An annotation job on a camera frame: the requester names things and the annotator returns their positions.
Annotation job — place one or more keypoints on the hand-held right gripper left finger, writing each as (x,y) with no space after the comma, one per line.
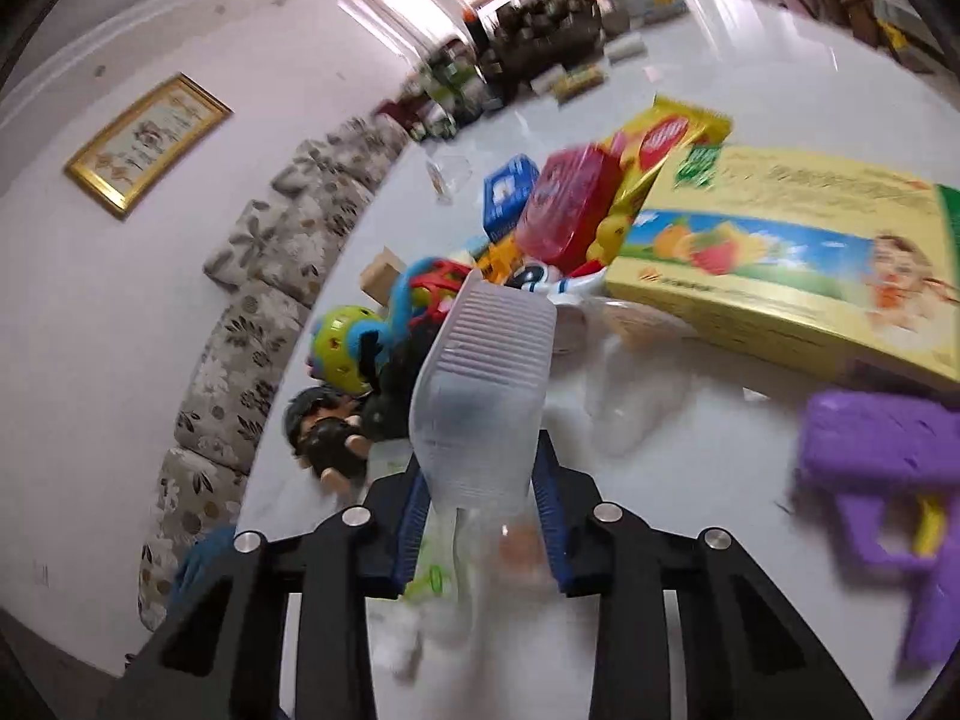
(409,532)

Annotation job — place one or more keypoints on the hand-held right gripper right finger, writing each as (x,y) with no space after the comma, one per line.
(551,532)

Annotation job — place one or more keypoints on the clear ribbed plastic cup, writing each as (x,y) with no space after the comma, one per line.
(480,390)

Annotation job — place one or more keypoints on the yellow snack packet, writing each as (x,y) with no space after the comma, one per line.
(660,135)

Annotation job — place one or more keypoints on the green white packet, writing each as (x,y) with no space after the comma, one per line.
(435,577)

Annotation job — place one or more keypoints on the black plush toy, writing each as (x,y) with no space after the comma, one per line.
(390,405)

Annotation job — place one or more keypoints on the dark haired doll figure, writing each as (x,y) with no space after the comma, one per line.
(322,435)

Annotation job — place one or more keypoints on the green yellow toy ball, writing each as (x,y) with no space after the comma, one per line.
(341,345)

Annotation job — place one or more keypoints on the blue cloth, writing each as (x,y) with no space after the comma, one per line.
(199,570)

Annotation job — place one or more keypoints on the floral pattern sofa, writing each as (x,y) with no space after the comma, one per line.
(247,360)

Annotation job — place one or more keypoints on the white toy car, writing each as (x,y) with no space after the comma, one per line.
(540,277)

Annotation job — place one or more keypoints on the wooden block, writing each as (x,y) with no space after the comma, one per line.
(379,274)

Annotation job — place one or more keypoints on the orange yellow wrapper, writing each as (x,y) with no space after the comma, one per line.
(499,259)

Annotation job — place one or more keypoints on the purple toy gun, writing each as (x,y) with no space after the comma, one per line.
(862,450)

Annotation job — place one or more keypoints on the red plastic box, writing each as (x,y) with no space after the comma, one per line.
(566,202)

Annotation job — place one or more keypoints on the blue cardboard box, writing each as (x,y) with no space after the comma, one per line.
(506,195)

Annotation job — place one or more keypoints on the small clear wrapper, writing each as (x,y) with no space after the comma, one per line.
(450,176)

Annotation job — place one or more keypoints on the yellow fruit print carton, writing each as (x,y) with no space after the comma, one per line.
(787,195)

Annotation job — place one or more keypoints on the green carton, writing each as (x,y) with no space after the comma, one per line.
(450,94)

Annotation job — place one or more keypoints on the small yellow green packet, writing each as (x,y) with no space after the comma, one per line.
(579,82)

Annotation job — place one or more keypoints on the gold framed picture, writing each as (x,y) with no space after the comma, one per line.
(142,142)

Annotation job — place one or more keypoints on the small white roll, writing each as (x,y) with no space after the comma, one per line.
(626,50)

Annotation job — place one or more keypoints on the dark cluttered pile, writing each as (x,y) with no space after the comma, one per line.
(540,37)

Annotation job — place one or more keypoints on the red toy frame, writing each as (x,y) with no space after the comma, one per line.
(442,281)

